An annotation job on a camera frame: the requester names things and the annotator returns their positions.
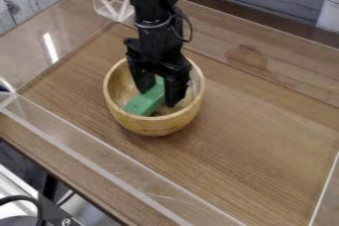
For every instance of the black bracket with screw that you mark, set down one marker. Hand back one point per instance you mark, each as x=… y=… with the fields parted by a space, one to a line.
x=55 y=215

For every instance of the black metal table leg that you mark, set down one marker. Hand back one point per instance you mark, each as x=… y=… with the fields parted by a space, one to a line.
x=50 y=188

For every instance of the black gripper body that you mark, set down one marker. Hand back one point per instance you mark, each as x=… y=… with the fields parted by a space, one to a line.
x=154 y=52

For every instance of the white cylindrical container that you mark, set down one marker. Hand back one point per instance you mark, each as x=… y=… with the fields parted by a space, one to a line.
x=329 y=16

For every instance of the wooden brown bowl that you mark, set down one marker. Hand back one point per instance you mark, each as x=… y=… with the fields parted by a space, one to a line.
x=166 y=120

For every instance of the green rectangular block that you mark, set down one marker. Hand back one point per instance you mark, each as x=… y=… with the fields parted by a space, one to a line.
x=144 y=103

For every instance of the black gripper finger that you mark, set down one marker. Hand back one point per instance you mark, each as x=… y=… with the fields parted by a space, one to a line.
x=175 y=87
x=142 y=75

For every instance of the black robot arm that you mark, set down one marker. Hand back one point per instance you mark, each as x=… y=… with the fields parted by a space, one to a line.
x=158 y=10

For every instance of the clear acrylic front wall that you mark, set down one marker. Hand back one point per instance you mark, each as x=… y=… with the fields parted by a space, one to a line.
x=128 y=190

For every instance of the clear acrylic corner bracket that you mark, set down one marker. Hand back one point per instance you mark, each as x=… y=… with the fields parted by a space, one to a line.
x=114 y=10

